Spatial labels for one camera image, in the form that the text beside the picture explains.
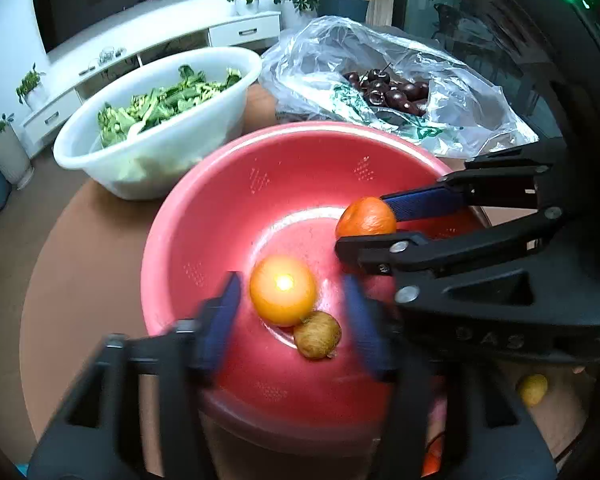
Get yellow-orange round orange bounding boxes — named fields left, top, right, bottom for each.
left=249, top=256, right=317, bottom=327

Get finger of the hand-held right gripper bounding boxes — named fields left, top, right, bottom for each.
left=334, top=207, right=600, bottom=342
left=380, top=137, right=568, bottom=223

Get plant in tall grey pot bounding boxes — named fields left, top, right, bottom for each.
left=0, top=114, right=34, bottom=187

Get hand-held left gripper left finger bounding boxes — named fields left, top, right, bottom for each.
left=27, top=271, right=243, bottom=480

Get pile of dark cherries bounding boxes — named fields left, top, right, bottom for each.
left=342, top=62, right=431, bottom=116

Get white television cabinet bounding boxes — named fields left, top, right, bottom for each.
left=19, top=11, right=282, bottom=146

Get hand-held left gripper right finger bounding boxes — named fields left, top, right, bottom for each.
left=341, top=274, right=558, bottom=480

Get chopped green vegetables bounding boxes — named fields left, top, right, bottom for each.
left=97, top=64, right=243, bottom=148

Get white plastic bowl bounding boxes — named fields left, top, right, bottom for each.
left=53, top=46, right=262, bottom=201

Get small yellow fruit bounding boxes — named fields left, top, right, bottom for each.
left=516, top=374, right=549, bottom=408

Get red plastic bowl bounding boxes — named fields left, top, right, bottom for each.
left=140, top=121, right=491, bottom=441

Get small orange fruit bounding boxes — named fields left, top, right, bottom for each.
left=421, top=435, right=446, bottom=478

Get clear plastic bag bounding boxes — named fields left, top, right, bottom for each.
left=258, top=16, right=540, bottom=161

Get tangerine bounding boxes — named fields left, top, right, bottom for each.
left=335, top=196, right=397, bottom=241

